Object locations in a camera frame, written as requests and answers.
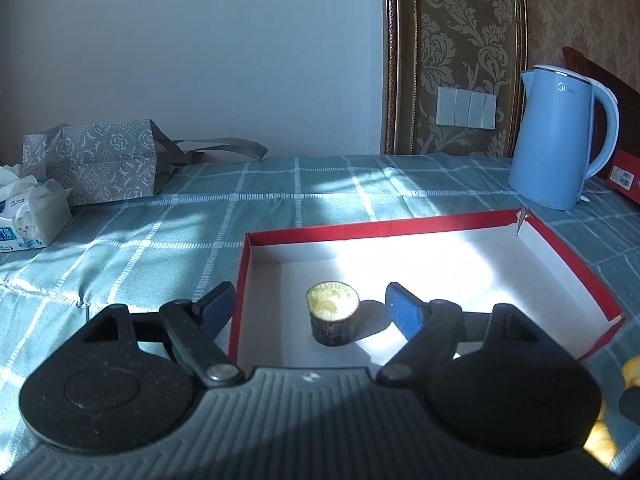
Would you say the yellow mango piece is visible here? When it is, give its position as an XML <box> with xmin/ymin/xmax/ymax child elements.
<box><xmin>584</xmin><ymin>356</ymin><xmax>639</xmax><ymax>467</ymax></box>

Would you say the teal plaid bedspread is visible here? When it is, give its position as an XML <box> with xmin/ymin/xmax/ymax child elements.
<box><xmin>0</xmin><ymin>153</ymin><xmax>640</xmax><ymax>476</ymax></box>

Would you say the red shallow cardboard box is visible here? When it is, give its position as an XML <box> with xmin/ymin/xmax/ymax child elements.
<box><xmin>228</xmin><ymin>209</ymin><xmax>625</xmax><ymax>368</ymax></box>

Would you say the dark cut cucumber stub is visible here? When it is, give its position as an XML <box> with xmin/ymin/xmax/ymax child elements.
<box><xmin>306</xmin><ymin>281</ymin><xmax>360</xmax><ymax>347</ymax></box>

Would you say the grey patterned gift bag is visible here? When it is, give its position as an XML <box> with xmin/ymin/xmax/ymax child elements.
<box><xmin>22</xmin><ymin>119</ymin><xmax>268</xmax><ymax>206</ymax></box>

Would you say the white tissue pack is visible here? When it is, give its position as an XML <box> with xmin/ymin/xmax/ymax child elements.
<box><xmin>0</xmin><ymin>165</ymin><xmax>72</xmax><ymax>252</ymax></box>

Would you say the light blue electric kettle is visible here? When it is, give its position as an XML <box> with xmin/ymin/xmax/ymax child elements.
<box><xmin>508</xmin><ymin>64</ymin><xmax>620</xmax><ymax>210</ymax></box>

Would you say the red box at right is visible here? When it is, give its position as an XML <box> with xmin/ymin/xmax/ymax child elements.
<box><xmin>606</xmin><ymin>150</ymin><xmax>640</xmax><ymax>204</ymax></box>

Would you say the white wall switch panel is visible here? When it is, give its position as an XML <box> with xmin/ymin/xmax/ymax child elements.
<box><xmin>435</xmin><ymin>87</ymin><xmax>497</xmax><ymax>130</ymax></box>

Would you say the ornate wooden wall frame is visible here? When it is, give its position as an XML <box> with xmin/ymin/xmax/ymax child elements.
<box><xmin>381</xmin><ymin>0</ymin><xmax>527</xmax><ymax>156</ymax></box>

